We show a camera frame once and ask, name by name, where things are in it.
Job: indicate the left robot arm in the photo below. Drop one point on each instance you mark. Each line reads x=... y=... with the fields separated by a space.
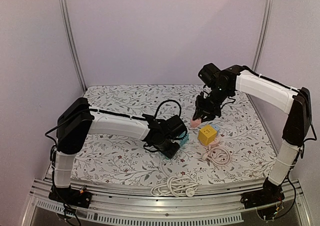
x=82 y=119

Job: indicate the teal power strip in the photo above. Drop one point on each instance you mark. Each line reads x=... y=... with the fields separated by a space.
x=180 y=143

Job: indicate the pink round power socket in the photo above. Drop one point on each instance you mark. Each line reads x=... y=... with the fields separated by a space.
x=215 y=142

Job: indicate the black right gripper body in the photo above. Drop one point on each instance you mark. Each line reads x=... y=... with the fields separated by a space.
x=206 y=108

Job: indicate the pink plug adapter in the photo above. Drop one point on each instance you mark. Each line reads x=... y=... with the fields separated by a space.
x=195 y=123

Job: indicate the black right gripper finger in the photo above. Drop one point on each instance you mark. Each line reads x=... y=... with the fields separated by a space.
x=199 y=107
x=210 y=115

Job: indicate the floral patterned table mat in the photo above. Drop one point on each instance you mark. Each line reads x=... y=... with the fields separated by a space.
x=244 y=152

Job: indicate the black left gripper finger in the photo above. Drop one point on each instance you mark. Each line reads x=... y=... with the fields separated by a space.
x=169 y=148
x=183 y=137

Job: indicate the aluminium frame post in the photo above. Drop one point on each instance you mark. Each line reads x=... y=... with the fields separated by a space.
x=263 y=33
x=71 y=43

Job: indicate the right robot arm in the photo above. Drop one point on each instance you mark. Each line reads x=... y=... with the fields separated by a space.
x=294 y=103

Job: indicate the yellow cube socket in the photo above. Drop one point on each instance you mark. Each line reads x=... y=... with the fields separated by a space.
x=207 y=135

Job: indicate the blue plug adapter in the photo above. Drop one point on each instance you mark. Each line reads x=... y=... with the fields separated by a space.
x=216 y=128

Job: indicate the left aluminium frame post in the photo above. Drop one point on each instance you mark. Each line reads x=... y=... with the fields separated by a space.
x=71 y=43

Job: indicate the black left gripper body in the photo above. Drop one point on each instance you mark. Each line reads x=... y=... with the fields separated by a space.
x=165 y=137

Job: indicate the right aluminium frame post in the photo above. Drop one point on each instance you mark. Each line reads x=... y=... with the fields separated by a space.
x=263 y=33

